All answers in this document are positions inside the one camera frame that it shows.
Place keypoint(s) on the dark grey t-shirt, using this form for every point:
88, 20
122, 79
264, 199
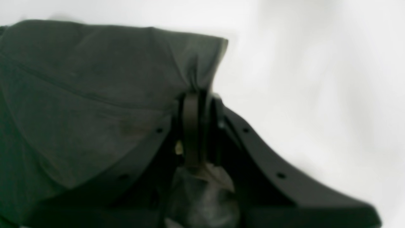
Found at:
75, 98

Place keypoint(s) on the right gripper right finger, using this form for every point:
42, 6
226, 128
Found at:
271, 192

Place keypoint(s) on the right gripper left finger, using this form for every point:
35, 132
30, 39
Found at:
134, 191

